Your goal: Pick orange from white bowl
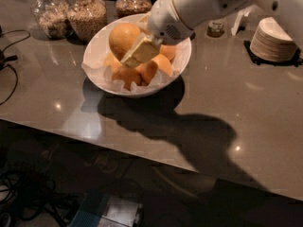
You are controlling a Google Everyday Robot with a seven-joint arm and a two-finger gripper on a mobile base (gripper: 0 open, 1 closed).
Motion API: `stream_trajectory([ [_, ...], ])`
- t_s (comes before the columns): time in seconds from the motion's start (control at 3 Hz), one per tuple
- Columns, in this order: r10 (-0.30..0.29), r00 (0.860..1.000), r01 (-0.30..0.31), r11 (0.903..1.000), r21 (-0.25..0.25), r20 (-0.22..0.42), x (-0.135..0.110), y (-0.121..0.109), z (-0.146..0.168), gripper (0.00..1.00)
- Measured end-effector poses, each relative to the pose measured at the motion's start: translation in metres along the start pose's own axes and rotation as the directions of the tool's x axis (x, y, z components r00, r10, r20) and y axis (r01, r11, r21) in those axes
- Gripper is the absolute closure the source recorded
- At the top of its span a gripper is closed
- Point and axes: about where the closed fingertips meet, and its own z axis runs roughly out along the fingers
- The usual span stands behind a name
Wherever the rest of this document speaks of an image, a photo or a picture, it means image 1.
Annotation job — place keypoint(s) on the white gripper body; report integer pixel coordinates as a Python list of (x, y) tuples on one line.
[(163, 20)]

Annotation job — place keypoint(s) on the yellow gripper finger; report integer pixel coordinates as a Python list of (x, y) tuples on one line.
[(142, 23), (143, 50)]

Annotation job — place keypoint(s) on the large orange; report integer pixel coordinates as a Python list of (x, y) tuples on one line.
[(122, 37)]

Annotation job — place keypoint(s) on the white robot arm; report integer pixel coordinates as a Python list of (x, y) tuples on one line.
[(288, 14)]

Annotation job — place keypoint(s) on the white ceramic bowl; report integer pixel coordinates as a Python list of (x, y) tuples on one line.
[(94, 52)]

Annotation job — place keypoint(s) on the white paper bowl liner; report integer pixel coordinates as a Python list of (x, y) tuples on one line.
[(98, 71)]

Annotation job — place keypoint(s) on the small orange centre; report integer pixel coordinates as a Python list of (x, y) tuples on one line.
[(147, 71)]

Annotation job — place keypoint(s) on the orange right back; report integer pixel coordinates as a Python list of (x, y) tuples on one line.
[(169, 51)]

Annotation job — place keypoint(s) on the glass jar brown granola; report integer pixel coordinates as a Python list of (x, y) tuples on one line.
[(132, 7)]

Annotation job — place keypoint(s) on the orange front right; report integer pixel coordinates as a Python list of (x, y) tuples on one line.
[(163, 64)]

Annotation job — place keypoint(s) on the orange front left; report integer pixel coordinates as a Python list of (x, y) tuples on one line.
[(128, 76)]

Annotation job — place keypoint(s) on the glass bottle white label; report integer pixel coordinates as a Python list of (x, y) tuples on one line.
[(215, 28)]

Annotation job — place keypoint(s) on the glass jar round grains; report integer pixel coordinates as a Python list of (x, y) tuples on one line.
[(87, 18)]

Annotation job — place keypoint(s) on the white card stand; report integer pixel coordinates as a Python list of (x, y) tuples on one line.
[(240, 21)]

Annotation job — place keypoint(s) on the glass jar pale cereal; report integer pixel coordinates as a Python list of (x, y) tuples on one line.
[(51, 18)]

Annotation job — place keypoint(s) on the stack of white plates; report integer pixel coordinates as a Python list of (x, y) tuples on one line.
[(271, 43)]

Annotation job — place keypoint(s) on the black plate mat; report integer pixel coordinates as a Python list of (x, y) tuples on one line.
[(294, 61)]

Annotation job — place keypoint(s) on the metal box under table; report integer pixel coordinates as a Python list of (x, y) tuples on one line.
[(103, 210)]

